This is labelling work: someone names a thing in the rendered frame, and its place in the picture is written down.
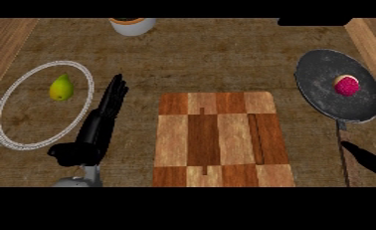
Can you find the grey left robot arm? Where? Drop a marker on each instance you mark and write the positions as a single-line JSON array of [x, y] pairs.
[[82, 177]]

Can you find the black appliance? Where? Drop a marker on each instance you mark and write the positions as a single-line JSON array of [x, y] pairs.
[[312, 21]]

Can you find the white cup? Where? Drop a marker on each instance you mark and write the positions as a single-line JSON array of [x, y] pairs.
[[131, 26]]

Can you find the checkered wooden cutting board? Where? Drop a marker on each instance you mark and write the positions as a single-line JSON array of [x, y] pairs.
[[222, 139]]

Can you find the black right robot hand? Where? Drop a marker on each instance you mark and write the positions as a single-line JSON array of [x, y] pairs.
[[361, 156]]

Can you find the dark grey frying pan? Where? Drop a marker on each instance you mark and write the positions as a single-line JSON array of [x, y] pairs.
[[334, 84]]

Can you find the pink cupcake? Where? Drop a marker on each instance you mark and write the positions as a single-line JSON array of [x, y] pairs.
[[346, 85]]

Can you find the green pear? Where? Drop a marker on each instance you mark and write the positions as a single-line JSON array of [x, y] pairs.
[[60, 88]]

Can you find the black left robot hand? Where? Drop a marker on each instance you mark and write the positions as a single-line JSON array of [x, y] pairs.
[[94, 131]]

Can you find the pale wooden block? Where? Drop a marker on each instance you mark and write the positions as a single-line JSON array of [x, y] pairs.
[[364, 40]]

